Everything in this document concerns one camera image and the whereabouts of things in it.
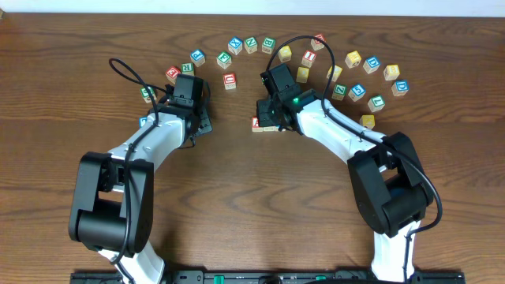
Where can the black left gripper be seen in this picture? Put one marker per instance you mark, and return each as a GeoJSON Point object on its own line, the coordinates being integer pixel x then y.
{"type": "Point", "coordinates": [205, 123]}

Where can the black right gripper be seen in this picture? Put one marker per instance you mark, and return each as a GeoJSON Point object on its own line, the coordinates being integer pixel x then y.
{"type": "Point", "coordinates": [263, 113]}

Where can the red letter i block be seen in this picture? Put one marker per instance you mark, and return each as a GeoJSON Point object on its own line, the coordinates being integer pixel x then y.
{"type": "Point", "coordinates": [270, 129]}
{"type": "Point", "coordinates": [308, 59]}

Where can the red letter A block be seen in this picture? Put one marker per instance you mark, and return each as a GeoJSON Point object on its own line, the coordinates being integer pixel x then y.
{"type": "Point", "coordinates": [255, 125]}

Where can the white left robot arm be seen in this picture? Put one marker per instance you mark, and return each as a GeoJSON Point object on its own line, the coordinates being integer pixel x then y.
{"type": "Point", "coordinates": [112, 208]}

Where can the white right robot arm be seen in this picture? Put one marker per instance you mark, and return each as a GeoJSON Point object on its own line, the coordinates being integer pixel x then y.
{"type": "Point", "coordinates": [390, 187]}

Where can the yellow letter O block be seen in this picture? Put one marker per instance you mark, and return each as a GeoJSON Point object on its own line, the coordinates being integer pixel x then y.
{"type": "Point", "coordinates": [302, 74]}

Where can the red letter U block middle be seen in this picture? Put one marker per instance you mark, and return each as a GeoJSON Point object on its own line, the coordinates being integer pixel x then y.
{"type": "Point", "coordinates": [230, 81]}

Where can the green letter R block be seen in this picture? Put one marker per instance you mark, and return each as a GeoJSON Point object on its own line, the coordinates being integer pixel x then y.
{"type": "Point", "coordinates": [188, 69]}

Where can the red letter C block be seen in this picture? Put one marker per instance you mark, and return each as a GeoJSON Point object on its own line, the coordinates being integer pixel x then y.
{"type": "Point", "coordinates": [172, 74]}

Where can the blue letter L block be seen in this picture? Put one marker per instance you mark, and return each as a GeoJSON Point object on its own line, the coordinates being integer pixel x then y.
{"type": "Point", "coordinates": [142, 121]}

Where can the yellow block upper middle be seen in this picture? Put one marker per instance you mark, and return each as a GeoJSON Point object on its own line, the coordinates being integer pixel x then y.
{"type": "Point", "coordinates": [285, 54]}

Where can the green letter J block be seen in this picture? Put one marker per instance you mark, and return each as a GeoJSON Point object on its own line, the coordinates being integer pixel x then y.
{"type": "Point", "coordinates": [148, 94]}

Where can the blue letter P block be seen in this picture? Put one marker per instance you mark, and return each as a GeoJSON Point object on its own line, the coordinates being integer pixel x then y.
{"type": "Point", "coordinates": [198, 57]}

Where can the green letter F block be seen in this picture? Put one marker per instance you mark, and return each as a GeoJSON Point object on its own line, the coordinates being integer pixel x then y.
{"type": "Point", "coordinates": [224, 59]}

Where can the green letter B block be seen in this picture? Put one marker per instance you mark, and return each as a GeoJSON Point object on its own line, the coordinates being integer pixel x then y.
{"type": "Point", "coordinates": [268, 45]}

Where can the green letter N block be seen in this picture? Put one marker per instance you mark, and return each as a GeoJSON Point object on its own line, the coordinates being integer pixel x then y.
{"type": "Point", "coordinates": [251, 45]}

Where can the green letter Z block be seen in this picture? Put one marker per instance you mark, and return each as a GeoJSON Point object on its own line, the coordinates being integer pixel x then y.
{"type": "Point", "coordinates": [339, 92]}

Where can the blue letter X block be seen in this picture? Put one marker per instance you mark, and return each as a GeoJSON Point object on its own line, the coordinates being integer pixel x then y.
{"type": "Point", "coordinates": [235, 45]}

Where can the yellow letter C block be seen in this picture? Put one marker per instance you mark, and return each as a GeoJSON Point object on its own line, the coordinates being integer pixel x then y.
{"type": "Point", "coordinates": [334, 73]}

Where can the red letter K block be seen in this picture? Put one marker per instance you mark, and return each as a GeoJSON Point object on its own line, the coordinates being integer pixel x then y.
{"type": "Point", "coordinates": [318, 42]}

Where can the blue number 5 block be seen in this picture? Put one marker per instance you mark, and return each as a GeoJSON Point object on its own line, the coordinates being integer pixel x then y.
{"type": "Point", "coordinates": [356, 92]}

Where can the yellow block lower right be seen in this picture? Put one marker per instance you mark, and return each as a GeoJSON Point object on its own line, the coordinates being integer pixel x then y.
{"type": "Point", "coordinates": [368, 121]}

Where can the yellow letter M block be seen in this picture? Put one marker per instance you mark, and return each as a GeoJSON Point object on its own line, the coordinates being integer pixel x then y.
{"type": "Point", "coordinates": [353, 59]}

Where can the green letter T block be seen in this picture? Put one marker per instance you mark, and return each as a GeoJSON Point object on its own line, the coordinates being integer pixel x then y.
{"type": "Point", "coordinates": [376, 103]}

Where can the blue letter d block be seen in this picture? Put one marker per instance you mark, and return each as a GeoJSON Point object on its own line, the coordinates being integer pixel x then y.
{"type": "Point", "coordinates": [400, 88]}
{"type": "Point", "coordinates": [371, 64]}

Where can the yellow number 8 block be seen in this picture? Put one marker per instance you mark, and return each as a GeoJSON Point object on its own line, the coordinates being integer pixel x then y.
{"type": "Point", "coordinates": [391, 72]}

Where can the blue letter D block right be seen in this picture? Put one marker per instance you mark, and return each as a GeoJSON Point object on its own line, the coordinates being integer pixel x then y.
{"type": "Point", "coordinates": [400, 88]}

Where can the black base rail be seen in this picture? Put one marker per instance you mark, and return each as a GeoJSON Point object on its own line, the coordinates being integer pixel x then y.
{"type": "Point", "coordinates": [349, 276]}

